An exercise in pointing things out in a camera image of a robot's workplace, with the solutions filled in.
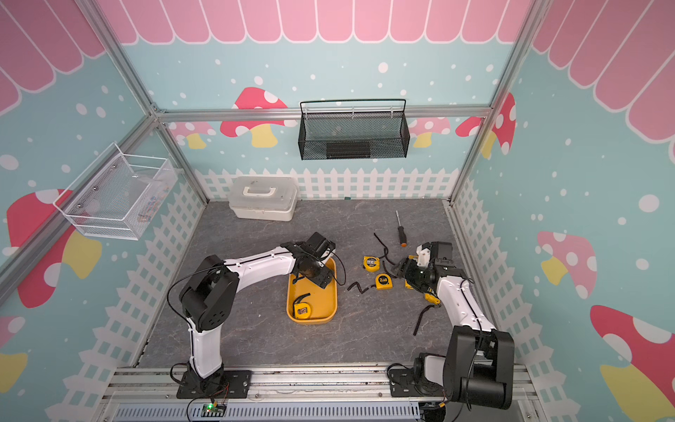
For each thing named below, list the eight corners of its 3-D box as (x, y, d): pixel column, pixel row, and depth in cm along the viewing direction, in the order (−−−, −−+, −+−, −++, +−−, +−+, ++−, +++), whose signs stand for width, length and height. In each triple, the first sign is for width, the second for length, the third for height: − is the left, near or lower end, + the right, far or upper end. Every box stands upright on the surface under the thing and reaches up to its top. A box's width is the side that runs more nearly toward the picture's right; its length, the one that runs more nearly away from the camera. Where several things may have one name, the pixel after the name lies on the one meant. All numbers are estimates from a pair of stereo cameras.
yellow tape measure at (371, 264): (363, 272, 99) (364, 268, 97) (363, 260, 102) (363, 256, 100) (380, 272, 99) (380, 268, 97) (379, 260, 102) (379, 256, 100)
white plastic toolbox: (232, 223, 115) (221, 202, 105) (242, 197, 126) (232, 175, 115) (293, 223, 115) (288, 202, 105) (297, 197, 126) (293, 175, 115)
